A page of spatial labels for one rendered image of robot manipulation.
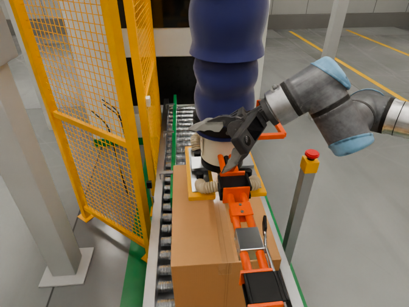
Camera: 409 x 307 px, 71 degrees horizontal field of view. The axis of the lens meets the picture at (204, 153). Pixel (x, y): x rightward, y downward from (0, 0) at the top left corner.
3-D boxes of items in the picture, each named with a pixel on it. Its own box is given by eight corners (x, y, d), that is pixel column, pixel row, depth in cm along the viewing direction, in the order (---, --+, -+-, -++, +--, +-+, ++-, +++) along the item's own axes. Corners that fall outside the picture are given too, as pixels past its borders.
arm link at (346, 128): (384, 131, 66) (358, 85, 66) (370, 153, 59) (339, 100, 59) (346, 145, 73) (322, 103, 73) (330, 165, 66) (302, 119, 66)
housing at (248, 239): (232, 239, 78) (234, 228, 75) (257, 237, 79) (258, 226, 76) (237, 261, 72) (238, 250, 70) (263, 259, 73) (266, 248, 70)
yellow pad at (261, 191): (226, 147, 134) (226, 138, 131) (246, 146, 134) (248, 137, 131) (240, 198, 106) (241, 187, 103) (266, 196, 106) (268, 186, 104)
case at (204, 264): (177, 218, 173) (173, 165, 151) (243, 214, 176) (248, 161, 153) (176, 322, 124) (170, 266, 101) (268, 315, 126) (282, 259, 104)
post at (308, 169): (275, 270, 206) (302, 155, 149) (284, 269, 206) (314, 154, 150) (277, 278, 200) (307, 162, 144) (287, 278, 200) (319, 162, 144)
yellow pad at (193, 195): (184, 149, 132) (184, 140, 129) (206, 148, 133) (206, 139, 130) (188, 201, 104) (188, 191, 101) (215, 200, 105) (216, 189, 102)
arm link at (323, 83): (357, 90, 59) (332, 48, 58) (300, 122, 63) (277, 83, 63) (349, 89, 67) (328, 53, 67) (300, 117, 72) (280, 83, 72)
